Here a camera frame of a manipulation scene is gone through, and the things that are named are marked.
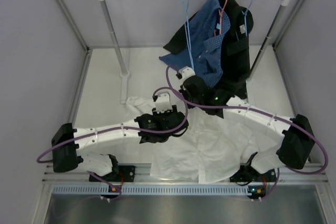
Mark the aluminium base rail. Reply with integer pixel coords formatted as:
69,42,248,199
43,163,328,185

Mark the aluminium frame post right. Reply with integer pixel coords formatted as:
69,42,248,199
271,0,322,49

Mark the black shirt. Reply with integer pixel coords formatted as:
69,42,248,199
162,0,255,101

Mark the light blue hanger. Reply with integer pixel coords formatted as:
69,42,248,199
181,0,194,70

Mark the white shirt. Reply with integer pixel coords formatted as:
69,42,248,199
120,108,259,179

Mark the blue hanger under black shirt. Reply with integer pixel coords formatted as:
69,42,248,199
240,0,253,38

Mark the pink wire hanger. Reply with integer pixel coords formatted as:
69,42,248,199
214,0,228,36

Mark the perforated cable duct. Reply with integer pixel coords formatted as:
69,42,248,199
52,184,253,196

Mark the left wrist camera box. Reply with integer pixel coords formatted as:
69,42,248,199
153,92,173,113

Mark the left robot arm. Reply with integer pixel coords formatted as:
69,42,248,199
51,106,189,182

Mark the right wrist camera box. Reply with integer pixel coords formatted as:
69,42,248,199
176,67,195,80

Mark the aluminium frame post left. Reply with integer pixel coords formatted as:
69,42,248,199
38,0,91,51

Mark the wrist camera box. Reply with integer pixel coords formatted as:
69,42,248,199
153,92,173,113
176,67,195,80

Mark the aluminium frame post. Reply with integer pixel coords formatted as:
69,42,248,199
271,0,322,49
38,0,91,51

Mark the blue checked shirt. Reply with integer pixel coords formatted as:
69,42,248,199
159,0,230,87

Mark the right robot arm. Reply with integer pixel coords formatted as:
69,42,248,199
176,73,314,180

